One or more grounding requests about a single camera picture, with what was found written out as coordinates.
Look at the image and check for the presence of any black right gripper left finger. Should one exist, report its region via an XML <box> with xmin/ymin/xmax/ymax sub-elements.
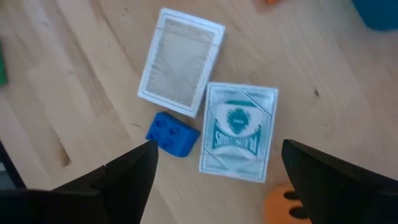
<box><xmin>51</xmin><ymin>139</ymin><xmax>159</xmax><ymax>224</ymax></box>

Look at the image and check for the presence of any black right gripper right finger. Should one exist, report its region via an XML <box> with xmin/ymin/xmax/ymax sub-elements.
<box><xmin>281</xmin><ymin>139</ymin><xmax>398</xmax><ymax>224</ymax></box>

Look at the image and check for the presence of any orange foam die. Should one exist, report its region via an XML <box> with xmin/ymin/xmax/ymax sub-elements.
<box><xmin>263</xmin><ymin>182</ymin><xmax>313</xmax><ymax>224</ymax></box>

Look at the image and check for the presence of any small blue toy brick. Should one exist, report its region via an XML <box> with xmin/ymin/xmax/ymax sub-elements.
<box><xmin>145</xmin><ymin>111</ymin><xmax>201</xmax><ymax>158</ymax></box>

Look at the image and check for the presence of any teal playing card box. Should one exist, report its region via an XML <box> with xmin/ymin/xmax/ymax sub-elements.
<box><xmin>198</xmin><ymin>81</ymin><xmax>279</xmax><ymax>184</ymax></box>

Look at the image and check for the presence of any silver-backed playing card box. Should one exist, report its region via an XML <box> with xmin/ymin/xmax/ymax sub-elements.
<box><xmin>137</xmin><ymin>7</ymin><xmax>226</xmax><ymax>119</ymax></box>

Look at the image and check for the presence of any dark green toy brick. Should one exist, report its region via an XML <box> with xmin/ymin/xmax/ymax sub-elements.
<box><xmin>0</xmin><ymin>39</ymin><xmax>9</xmax><ymax>87</ymax></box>

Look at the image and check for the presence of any teal plastic tray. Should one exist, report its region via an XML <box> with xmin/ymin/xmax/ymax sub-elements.
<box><xmin>351</xmin><ymin>0</ymin><xmax>398</xmax><ymax>32</ymax></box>

